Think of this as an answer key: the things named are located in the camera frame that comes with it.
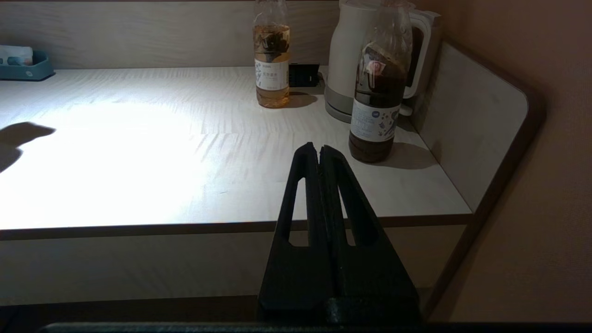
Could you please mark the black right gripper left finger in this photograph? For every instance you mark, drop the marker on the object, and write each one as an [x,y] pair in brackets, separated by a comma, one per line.
[296,273]

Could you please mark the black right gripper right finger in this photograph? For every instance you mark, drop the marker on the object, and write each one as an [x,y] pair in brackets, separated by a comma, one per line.
[374,273]

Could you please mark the dark tea plastic bottle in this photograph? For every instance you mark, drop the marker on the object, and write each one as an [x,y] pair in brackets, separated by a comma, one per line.
[377,120]

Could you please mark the grey kettle base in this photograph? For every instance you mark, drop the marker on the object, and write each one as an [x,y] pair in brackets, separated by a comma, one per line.
[335,104]

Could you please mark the black recessed power socket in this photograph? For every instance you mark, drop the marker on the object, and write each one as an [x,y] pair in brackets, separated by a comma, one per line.
[303,75]

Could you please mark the light tea plastic bottle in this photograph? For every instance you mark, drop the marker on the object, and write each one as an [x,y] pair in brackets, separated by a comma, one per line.
[272,69]

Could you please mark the white electric kettle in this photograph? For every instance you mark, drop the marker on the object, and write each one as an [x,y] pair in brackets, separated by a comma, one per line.
[344,51]

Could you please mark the small blue sachet tray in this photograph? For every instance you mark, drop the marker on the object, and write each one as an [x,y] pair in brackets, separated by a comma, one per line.
[23,71]

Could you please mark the white sachet packet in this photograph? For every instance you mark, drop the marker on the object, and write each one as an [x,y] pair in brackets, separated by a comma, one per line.
[14,53]

